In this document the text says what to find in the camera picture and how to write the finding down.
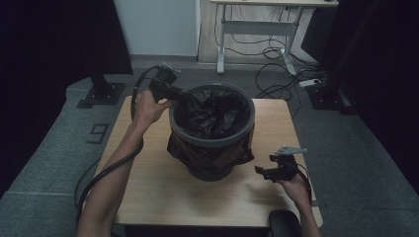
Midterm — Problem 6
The black plastic trash bin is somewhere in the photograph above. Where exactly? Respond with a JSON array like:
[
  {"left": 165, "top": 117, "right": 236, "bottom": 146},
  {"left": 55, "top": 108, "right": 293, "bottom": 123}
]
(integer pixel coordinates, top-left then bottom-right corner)
[{"left": 187, "top": 162, "right": 245, "bottom": 183}]

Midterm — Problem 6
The white power strip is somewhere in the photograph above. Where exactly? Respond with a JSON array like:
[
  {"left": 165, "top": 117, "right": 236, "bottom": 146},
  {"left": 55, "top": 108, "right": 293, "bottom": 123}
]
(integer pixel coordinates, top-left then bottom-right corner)
[{"left": 298, "top": 78, "right": 322, "bottom": 89}]

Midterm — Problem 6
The person's left hand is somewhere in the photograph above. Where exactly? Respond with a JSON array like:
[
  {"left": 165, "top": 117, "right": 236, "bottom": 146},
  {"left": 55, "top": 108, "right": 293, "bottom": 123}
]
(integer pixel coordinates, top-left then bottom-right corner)
[{"left": 132, "top": 90, "right": 174, "bottom": 127}]

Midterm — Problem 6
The person's right hand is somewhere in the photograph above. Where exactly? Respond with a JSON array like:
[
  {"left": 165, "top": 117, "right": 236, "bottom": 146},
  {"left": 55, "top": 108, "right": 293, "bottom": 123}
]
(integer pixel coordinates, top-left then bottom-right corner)
[{"left": 279, "top": 174, "right": 310, "bottom": 210}]

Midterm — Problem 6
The black plastic garbage bag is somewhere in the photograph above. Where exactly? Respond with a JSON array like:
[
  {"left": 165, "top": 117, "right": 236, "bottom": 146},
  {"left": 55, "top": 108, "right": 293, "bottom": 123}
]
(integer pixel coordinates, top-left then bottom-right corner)
[{"left": 166, "top": 86, "right": 255, "bottom": 174}]

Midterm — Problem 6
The tangle of black cables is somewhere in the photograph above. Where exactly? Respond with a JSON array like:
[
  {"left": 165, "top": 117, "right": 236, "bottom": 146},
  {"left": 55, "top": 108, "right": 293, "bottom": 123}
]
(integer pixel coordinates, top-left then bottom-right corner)
[{"left": 213, "top": 4, "right": 327, "bottom": 119}]

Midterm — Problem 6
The white desk frame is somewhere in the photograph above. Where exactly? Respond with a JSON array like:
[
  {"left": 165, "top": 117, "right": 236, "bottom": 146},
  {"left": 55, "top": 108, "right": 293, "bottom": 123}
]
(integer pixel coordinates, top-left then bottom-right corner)
[{"left": 210, "top": 0, "right": 340, "bottom": 76}]

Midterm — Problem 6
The black chair armrest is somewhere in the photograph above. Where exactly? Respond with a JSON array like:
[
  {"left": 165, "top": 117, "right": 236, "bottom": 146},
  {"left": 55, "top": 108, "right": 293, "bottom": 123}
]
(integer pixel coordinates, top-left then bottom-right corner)
[{"left": 268, "top": 209, "right": 302, "bottom": 237}]

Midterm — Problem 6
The black metal stand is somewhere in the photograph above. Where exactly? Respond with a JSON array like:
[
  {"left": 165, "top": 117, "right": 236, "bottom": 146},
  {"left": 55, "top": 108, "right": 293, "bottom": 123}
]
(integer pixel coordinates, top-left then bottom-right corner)
[
  {"left": 305, "top": 78, "right": 359, "bottom": 117},
  {"left": 82, "top": 73, "right": 126, "bottom": 107}
]

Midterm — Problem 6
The grey plastic bin ring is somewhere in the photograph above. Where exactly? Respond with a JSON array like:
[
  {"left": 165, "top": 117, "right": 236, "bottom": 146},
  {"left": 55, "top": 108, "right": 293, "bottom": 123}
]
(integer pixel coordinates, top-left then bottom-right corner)
[{"left": 168, "top": 82, "right": 256, "bottom": 148}]

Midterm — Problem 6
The left hand-held gripper cable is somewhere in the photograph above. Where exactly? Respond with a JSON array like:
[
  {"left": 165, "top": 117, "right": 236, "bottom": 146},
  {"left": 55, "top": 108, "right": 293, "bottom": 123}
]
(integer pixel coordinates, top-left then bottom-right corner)
[{"left": 75, "top": 65, "right": 162, "bottom": 225}]

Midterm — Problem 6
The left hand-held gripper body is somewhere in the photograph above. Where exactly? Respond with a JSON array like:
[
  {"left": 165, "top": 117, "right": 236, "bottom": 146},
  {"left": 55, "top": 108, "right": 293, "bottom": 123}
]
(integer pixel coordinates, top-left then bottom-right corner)
[{"left": 148, "top": 62, "right": 181, "bottom": 103}]

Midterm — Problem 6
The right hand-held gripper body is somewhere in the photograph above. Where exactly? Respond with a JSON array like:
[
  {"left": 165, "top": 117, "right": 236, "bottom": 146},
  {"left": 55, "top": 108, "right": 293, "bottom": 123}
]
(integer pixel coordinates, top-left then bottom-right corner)
[{"left": 270, "top": 145, "right": 307, "bottom": 182}]

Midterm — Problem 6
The white cabinet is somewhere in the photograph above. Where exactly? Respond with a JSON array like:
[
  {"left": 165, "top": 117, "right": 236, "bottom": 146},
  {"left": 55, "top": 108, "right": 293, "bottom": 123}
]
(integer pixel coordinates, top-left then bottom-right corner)
[{"left": 113, "top": 0, "right": 202, "bottom": 57}]

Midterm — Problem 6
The dark curtain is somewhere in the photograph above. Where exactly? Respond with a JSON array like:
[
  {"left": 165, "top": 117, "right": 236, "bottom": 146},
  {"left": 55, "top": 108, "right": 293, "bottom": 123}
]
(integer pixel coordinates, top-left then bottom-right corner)
[
  {"left": 0, "top": 0, "right": 133, "bottom": 198},
  {"left": 300, "top": 0, "right": 419, "bottom": 196}
]

